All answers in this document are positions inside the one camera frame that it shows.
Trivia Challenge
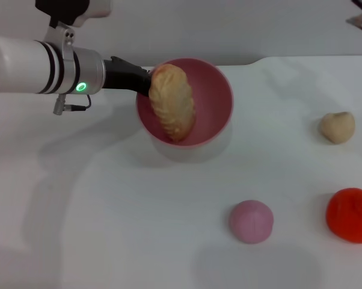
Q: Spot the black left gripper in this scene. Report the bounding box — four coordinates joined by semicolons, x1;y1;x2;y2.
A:
102;55;153;98

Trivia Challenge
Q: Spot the orange striped bread roll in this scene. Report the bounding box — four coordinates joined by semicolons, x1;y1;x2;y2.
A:
148;63;197;143

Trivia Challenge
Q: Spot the pink plastic bowl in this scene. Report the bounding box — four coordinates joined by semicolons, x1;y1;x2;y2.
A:
135;57;235;147

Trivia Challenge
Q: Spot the red-orange round bread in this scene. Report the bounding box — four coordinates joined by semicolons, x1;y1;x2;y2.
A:
325;187;362;244

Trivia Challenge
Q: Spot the pink round bun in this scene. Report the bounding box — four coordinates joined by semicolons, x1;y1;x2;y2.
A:
228;199;274;244

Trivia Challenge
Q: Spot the beige heart-shaped bun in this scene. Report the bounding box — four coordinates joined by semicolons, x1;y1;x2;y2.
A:
320;111;356;145

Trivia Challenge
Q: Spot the left arm cable with plug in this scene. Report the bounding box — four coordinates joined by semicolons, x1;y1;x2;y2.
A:
52;93;93;116

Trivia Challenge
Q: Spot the left wrist camera housing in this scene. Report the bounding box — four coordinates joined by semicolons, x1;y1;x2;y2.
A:
34;0;114;28

